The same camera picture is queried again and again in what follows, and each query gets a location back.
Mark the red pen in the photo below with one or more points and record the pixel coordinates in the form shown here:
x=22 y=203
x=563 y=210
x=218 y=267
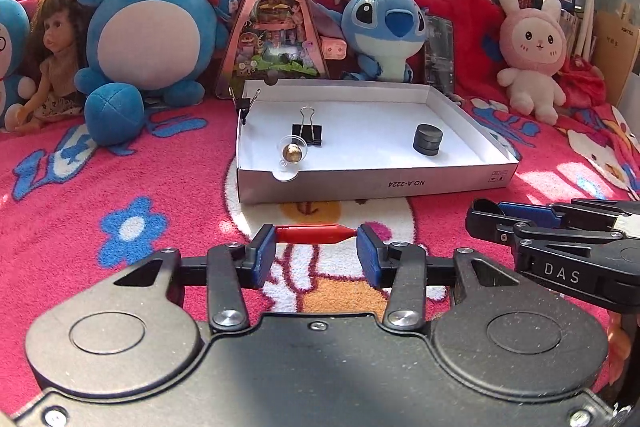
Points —
x=315 y=233

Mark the brown-haired doll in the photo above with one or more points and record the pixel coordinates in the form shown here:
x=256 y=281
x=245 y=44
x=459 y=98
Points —
x=55 y=37

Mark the clear plastic cup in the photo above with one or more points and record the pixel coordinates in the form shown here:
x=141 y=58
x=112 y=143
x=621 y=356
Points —
x=286 y=172

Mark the white cardboard box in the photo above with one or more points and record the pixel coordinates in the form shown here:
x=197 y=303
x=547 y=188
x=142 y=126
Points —
x=375 y=132

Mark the dark photo card package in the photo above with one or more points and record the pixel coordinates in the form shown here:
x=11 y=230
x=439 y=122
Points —
x=439 y=57

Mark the gold ball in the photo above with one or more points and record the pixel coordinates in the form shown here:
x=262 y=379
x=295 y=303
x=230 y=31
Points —
x=293 y=153

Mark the red crumpled cloth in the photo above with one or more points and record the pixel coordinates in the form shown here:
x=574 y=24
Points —
x=582 y=82

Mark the round blue mouse plush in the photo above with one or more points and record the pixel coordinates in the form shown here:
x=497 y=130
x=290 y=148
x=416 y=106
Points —
x=145 y=52

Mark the pink rabbit plush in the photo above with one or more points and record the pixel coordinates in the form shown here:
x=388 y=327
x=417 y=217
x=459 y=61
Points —
x=532 y=47

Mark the white pipe rack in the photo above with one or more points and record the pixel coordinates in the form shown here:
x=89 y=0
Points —
x=587 y=7

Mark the small pink box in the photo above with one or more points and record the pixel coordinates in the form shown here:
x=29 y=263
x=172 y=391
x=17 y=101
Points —
x=333 y=48

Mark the large black binder clip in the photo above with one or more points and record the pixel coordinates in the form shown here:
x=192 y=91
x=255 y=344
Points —
x=307 y=132

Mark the triangular pink toy box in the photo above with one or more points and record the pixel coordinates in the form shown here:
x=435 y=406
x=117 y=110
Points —
x=275 y=32

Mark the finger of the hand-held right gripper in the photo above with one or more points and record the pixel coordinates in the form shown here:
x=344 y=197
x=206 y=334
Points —
x=530 y=214
x=482 y=217

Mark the blue alien plush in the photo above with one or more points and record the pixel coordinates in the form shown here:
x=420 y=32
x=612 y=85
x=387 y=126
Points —
x=385 y=27

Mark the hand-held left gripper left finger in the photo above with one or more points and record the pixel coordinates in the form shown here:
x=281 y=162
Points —
x=262 y=257

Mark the blue robot cat plush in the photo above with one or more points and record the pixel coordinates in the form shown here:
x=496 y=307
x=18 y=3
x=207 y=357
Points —
x=12 y=57

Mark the small black binder clip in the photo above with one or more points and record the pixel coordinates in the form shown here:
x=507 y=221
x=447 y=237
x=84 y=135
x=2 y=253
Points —
x=244 y=104

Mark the brown cardboard sheet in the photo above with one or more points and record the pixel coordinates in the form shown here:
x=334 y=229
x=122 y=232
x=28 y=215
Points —
x=617 y=57

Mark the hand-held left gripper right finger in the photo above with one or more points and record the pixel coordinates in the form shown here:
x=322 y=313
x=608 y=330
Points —
x=371 y=257

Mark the black round magnet disc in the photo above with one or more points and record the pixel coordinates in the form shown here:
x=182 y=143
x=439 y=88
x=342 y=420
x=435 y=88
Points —
x=427 y=128
x=427 y=138
x=427 y=149

